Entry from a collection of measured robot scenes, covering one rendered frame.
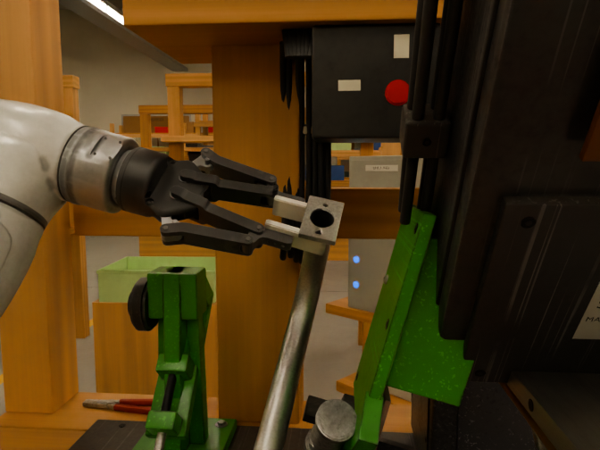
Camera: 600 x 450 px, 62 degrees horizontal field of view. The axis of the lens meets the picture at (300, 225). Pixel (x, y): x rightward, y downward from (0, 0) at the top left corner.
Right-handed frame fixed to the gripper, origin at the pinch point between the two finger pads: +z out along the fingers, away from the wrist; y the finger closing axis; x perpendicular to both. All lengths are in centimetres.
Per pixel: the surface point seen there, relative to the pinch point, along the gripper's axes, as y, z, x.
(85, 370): 53, -124, 290
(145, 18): 22.8, -27.8, -4.8
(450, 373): -13.8, 16.9, -3.4
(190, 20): 23.7, -21.8, -5.7
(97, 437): -20.5, -22.2, 39.1
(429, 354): -13.0, 14.6, -4.2
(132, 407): -13, -22, 48
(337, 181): 463, 1, 502
